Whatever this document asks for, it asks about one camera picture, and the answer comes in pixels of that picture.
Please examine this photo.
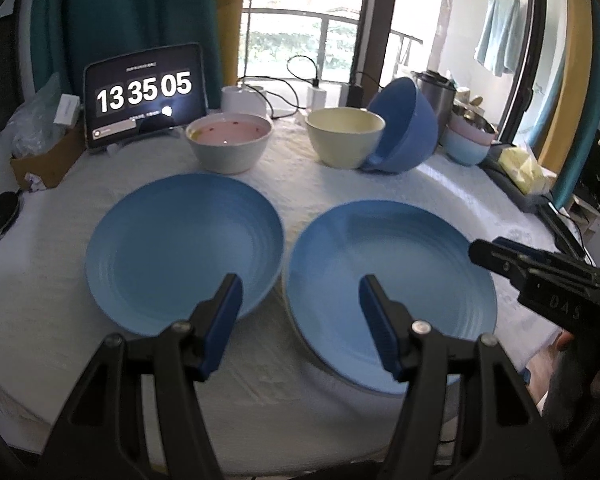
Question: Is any blue plate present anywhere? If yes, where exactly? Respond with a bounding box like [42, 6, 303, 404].
[285, 200, 498, 396]
[84, 174, 285, 336]

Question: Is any pink strawberry bowl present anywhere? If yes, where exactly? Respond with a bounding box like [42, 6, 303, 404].
[185, 113, 273, 174]

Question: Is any cream yellow bowl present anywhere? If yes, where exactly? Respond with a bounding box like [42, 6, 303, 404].
[304, 107, 386, 170]

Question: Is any large blue bowl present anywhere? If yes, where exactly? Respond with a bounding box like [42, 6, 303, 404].
[361, 77, 438, 174]

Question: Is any person right hand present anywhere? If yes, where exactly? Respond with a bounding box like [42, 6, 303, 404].
[527, 330, 582, 410]

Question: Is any white tablecloth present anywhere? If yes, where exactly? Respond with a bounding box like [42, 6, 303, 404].
[0, 120, 554, 474]

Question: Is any light blue bowl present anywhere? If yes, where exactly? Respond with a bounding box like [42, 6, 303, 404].
[441, 129, 490, 166]

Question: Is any cardboard box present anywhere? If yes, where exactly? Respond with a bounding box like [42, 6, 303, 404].
[9, 125, 85, 192]

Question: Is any black charger plug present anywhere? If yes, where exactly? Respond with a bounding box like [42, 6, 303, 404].
[346, 84, 364, 108]

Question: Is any white charger plug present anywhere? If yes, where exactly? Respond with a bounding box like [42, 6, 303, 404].
[306, 78, 327, 110]

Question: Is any steel tumbler with lid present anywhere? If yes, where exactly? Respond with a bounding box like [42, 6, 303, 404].
[413, 70, 456, 131]

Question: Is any tablet showing clock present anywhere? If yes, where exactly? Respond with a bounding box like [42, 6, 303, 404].
[83, 42, 208, 152]

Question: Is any small white box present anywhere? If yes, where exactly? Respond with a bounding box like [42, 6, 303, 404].
[53, 93, 81, 129]

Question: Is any hanging light blue towel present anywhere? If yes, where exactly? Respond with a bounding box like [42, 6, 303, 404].
[474, 0, 524, 77]

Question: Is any yellow curtain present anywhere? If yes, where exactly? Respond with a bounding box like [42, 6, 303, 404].
[216, 0, 244, 86]

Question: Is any teal curtain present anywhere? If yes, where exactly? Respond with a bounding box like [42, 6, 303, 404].
[30, 0, 222, 110]

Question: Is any black round cable device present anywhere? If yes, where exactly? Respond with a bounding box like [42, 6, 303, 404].
[0, 191, 20, 234]

